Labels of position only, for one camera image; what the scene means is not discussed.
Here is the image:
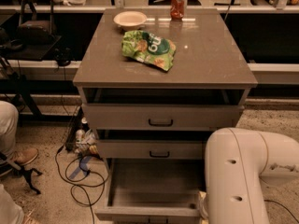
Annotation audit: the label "black bag on shelf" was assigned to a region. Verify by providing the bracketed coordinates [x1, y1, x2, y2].
[17, 0, 57, 45]

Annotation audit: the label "person's leg in white trousers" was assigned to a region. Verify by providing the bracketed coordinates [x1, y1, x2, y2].
[0, 101, 19, 159]

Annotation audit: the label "grey drawer cabinet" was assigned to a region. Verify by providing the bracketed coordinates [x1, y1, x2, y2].
[72, 7, 259, 185]

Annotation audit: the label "black headphones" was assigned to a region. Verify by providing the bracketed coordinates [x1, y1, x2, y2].
[54, 48, 71, 67]

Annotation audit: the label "green chip bag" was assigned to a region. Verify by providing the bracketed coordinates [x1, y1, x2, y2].
[121, 30, 176, 72]

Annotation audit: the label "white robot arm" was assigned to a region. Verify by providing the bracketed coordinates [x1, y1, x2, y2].
[200, 128, 299, 224]

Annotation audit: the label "brown shoe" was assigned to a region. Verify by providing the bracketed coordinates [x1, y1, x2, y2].
[11, 147, 38, 166]

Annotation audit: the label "blue tape cross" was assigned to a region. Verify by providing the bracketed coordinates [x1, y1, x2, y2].
[68, 156, 92, 180]

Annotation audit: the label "black tripod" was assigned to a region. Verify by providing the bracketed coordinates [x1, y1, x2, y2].
[0, 152, 42, 195]

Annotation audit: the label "white bowl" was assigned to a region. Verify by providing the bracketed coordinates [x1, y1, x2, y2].
[113, 11, 147, 31]

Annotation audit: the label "black floor cable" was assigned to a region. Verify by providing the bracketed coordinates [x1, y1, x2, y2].
[54, 144, 109, 224]

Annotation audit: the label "grey drawer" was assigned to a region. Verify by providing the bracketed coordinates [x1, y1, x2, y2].
[97, 141, 206, 160]
[82, 104, 244, 131]
[95, 159, 206, 224]

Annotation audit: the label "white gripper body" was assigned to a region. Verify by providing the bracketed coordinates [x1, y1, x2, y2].
[198, 191, 208, 220]

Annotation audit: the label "pile of cans and trash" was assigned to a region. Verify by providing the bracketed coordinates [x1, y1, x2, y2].
[75, 117, 98, 155]

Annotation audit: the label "orange soda can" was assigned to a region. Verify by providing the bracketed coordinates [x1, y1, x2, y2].
[170, 0, 185, 21]

